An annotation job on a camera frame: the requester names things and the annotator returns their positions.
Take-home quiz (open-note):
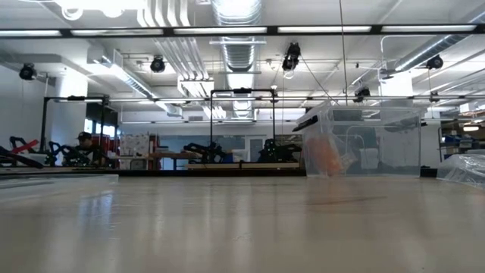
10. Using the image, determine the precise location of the orange elastic bandage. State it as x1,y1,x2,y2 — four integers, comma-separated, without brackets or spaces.
305,134,345,177

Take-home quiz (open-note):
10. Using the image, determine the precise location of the clear plastic bag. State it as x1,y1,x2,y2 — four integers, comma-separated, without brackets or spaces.
436,153,485,190
302,113,360,177

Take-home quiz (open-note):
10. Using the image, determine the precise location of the clear plastic bin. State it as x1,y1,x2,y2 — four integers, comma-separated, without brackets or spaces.
293,104,427,178

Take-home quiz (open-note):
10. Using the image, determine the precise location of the wooden workbench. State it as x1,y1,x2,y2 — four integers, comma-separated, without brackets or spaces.
147,150,204,171
185,162,301,171

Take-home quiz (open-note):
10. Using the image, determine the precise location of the white patterned board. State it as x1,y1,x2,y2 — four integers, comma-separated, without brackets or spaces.
119,133,151,170

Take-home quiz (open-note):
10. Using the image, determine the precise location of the red tool box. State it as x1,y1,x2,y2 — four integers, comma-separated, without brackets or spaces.
96,134,120,152

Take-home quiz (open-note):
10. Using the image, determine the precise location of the person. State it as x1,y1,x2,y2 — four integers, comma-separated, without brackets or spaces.
74,131,98,168

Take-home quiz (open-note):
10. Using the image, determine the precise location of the metal shelf with boxes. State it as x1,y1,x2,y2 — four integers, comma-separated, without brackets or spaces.
439,127,485,168

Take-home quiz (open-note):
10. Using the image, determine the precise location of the red flat strip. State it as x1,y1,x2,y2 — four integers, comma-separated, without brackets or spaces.
11,139,41,155

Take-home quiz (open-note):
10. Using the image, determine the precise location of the black workstation frame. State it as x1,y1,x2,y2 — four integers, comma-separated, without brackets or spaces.
40,94,111,168
208,87,277,152

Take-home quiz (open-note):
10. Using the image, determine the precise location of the silver spiral air duct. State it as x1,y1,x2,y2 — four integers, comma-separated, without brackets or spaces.
211,0,266,118

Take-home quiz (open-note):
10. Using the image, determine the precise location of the black ceiling-mounted camera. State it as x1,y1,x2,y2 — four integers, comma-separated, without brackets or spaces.
18,62,38,81
426,54,444,71
149,55,167,74
281,41,302,72
352,86,371,103

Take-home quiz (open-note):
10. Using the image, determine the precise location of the thin hanging cable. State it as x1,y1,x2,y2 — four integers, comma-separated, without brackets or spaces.
338,0,349,107

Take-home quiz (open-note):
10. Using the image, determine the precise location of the black cable loop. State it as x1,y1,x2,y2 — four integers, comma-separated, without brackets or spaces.
0,146,45,170

